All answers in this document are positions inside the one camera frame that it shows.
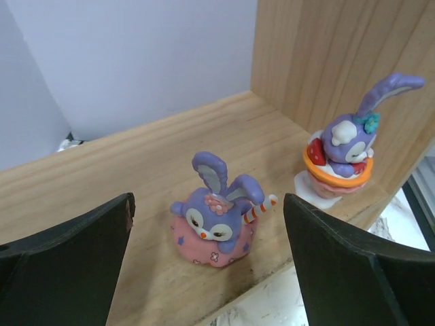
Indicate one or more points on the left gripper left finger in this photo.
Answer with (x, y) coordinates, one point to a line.
(67, 274)

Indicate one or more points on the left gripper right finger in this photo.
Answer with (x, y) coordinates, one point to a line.
(348, 276)

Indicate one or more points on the bunny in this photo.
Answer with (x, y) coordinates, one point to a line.
(339, 158)
(217, 223)

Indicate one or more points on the wooden shelf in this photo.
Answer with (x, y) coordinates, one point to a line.
(313, 60)

